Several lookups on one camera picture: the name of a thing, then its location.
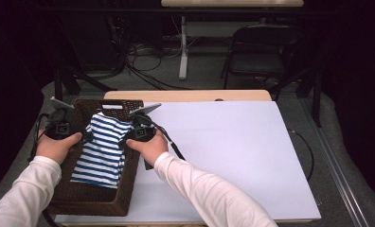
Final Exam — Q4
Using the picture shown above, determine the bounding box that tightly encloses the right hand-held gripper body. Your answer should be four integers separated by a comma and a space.
125, 102, 163, 143

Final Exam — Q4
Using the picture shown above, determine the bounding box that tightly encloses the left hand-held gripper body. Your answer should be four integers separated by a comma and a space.
45, 96, 82, 141

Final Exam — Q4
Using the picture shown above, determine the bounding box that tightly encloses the blue white striped shirt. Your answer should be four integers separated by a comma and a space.
69, 112, 134, 190

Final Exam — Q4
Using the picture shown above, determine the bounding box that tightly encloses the brown wicker basket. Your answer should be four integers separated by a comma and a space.
45, 98, 145, 218

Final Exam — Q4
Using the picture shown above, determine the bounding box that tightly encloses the person's right hand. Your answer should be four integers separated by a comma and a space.
125, 129, 170, 167

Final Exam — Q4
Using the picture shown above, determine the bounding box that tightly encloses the person's left hand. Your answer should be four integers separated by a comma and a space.
35, 129, 83, 166

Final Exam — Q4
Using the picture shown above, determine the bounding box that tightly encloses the black metal stand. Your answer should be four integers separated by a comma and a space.
270, 65, 323, 129
52, 64, 117, 103

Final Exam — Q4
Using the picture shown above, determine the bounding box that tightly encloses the light wooden table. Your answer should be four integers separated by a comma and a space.
103, 89, 273, 103

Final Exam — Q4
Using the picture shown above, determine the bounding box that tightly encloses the white board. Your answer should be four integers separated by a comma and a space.
54, 100, 322, 225

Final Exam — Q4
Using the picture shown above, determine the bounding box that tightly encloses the white-legged desk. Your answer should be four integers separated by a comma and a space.
160, 0, 305, 80

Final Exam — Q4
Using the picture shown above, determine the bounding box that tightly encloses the black folding chair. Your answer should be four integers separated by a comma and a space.
220, 24, 304, 91

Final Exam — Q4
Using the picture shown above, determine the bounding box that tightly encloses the left hand-held gripper black cable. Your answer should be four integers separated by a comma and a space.
27, 112, 51, 164

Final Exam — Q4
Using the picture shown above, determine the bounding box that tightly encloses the hand-held gripper black cable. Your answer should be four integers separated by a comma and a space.
27, 112, 51, 164
137, 113, 187, 163

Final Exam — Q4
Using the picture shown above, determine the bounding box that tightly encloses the right hand-held gripper black cable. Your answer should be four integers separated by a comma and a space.
137, 113, 187, 163

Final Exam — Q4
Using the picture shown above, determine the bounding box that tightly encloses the bundle of black floor cables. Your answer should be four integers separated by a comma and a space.
106, 15, 193, 92

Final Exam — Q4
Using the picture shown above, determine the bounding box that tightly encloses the thin black cable loop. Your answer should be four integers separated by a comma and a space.
288, 128, 315, 183

